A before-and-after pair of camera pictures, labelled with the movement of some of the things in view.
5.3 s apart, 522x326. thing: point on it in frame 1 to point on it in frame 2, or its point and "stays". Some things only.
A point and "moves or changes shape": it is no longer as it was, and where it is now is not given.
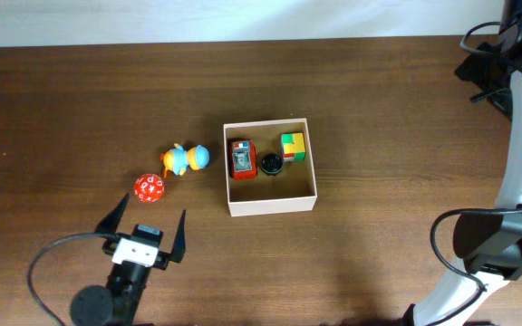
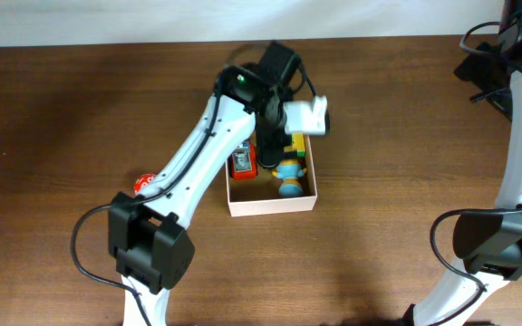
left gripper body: x=160 y=258 to x=270 y=133
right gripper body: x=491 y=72 stays
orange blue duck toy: x=178 y=159 moves or changes shape
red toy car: x=243 y=159 stays
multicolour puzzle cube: x=293 y=147 stays
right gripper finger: x=489 y=94 stays
